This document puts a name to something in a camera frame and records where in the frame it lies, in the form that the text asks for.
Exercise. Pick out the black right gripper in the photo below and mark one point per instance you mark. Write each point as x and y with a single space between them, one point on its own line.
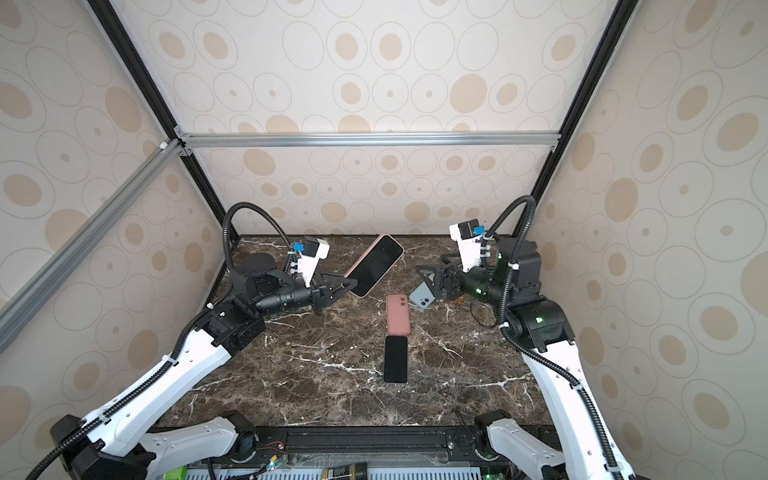
454 275

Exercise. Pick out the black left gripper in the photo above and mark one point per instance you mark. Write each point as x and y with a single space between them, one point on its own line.
324 294

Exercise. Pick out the pink phone case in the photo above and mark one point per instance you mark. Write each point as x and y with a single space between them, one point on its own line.
397 312

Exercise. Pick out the phone with black screen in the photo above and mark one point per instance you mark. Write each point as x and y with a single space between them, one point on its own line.
396 359

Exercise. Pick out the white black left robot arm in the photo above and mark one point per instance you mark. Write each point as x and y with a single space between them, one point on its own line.
115 441

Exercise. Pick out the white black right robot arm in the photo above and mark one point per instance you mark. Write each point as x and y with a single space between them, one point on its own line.
538 329

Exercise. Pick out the light blue cased phone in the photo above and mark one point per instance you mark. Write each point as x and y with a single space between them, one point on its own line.
421 297

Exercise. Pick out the dark bottle at front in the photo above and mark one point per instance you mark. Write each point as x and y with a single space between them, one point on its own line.
354 471

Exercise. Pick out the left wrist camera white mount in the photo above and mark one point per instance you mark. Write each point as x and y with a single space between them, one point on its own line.
304 257

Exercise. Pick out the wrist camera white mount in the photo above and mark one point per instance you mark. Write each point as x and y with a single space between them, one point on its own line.
472 243
304 257

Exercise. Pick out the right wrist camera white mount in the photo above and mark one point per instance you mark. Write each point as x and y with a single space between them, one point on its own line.
472 243

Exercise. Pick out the horizontal aluminium rail back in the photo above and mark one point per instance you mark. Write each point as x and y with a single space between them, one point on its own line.
377 139

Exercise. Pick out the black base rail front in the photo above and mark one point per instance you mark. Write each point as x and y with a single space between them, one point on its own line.
366 444

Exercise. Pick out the diagonal aluminium rail left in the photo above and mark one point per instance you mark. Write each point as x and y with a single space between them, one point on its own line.
18 312

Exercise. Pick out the black corner frame post right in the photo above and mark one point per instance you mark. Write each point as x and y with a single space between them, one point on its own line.
605 49

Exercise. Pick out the black corner frame post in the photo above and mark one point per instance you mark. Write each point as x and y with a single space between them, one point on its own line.
605 49
108 19

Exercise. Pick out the black corner frame post left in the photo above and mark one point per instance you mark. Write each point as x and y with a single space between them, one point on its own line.
108 19

